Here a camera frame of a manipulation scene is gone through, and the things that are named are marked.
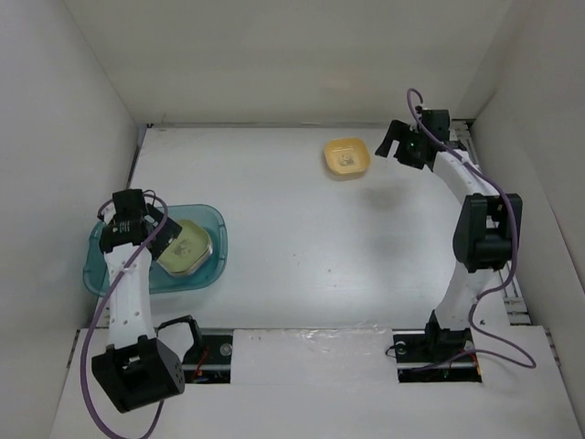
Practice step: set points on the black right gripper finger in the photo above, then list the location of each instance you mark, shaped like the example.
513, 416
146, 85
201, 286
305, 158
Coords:
388, 148
397, 129

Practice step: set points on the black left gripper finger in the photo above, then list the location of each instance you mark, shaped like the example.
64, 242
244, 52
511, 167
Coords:
155, 217
164, 238

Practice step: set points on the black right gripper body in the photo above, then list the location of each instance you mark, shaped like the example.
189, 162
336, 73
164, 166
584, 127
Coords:
408, 150

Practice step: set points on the green panda plate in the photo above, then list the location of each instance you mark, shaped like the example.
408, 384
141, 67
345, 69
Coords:
188, 252

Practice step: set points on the yellow panda plate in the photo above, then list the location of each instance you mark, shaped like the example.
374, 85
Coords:
347, 156

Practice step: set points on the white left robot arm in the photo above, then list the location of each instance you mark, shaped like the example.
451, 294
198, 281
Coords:
137, 368

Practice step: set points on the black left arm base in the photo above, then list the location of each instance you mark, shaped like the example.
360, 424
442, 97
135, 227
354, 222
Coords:
208, 361

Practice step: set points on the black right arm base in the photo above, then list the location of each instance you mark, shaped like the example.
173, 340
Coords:
433, 355

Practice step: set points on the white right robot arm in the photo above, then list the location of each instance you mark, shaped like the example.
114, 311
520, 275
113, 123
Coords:
484, 241

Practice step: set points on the teal transparent plastic bin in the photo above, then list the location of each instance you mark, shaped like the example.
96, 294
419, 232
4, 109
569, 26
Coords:
95, 274

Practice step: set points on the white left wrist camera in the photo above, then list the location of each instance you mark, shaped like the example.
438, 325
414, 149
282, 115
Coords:
106, 212

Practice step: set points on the aluminium rail frame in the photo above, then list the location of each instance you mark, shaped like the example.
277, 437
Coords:
308, 248

